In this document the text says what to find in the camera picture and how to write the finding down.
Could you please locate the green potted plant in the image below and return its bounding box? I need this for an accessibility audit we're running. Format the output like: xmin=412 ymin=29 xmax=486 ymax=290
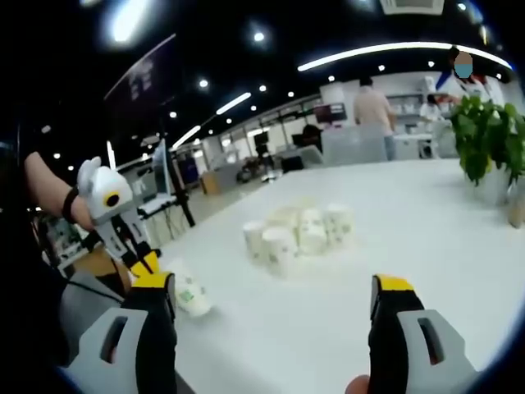
xmin=450 ymin=94 xmax=525 ymax=188

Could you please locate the white paper cup green print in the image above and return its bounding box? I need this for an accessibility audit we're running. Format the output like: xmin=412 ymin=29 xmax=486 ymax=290
xmin=169 ymin=257 xmax=213 ymax=318

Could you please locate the glass vase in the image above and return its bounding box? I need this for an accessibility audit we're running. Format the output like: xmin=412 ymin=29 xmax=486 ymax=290
xmin=507 ymin=195 xmax=525 ymax=230

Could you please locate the white table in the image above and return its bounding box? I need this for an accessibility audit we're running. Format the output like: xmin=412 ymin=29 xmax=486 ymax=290
xmin=157 ymin=158 xmax=525 ymax=394

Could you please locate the ceiling air conditioner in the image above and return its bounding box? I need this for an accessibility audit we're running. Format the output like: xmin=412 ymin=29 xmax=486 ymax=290
xmin=379 ymin=0 xmax=447 ymax=16

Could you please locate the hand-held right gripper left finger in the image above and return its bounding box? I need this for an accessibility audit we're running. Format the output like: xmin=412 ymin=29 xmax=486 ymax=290
xmin=67 ymin=270 xmax=178 ymax=394

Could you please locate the long ceiling light strip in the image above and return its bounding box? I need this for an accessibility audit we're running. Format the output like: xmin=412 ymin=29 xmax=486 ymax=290
xmin=297 ymin=40 xmax=513 ymax=73

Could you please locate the person's right hand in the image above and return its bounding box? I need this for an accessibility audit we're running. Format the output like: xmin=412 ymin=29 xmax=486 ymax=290
xmin=345 ymin=374 xmax=372 ymax=394

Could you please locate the person's dark clothing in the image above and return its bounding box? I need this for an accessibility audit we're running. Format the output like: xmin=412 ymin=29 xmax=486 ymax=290
xmin=0 ymin=227 xmax=71 ymax=367

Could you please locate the cluster of white paper cups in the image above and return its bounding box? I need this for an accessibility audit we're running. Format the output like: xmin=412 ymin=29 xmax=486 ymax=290
xmin=242 ymin=195 xmax=356 ymax=281

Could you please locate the black cable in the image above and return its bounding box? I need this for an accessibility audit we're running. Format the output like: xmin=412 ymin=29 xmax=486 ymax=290
xmin=66 ymin=280 xmax=125 ymax=308

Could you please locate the wall monitor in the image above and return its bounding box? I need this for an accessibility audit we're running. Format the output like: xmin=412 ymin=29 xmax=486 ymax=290
xmin=313 ymin=103 xmax=349 ymax=125

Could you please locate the dark hanging banner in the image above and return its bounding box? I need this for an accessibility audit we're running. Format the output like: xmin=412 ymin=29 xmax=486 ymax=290
xmin=103 ymin=34 xmax=178 ymax=104

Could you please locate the person's left hand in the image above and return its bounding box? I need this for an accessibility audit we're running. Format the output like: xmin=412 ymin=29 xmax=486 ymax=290
xmin=72 ymin=196 xmax=98 ymax=231

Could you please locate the black wristband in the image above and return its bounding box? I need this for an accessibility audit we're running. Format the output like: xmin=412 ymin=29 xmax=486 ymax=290
xmin=62 ymin=186 xmax=80 ymax=225

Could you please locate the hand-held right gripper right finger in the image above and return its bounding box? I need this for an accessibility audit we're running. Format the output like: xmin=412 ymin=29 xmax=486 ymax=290
xmin=367 ymin=273 xmax=479 ymax=394

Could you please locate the white plant pot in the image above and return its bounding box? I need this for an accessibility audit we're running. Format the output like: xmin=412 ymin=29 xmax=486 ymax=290
xmin=470 ymin=167 xmax=514 ymax=207

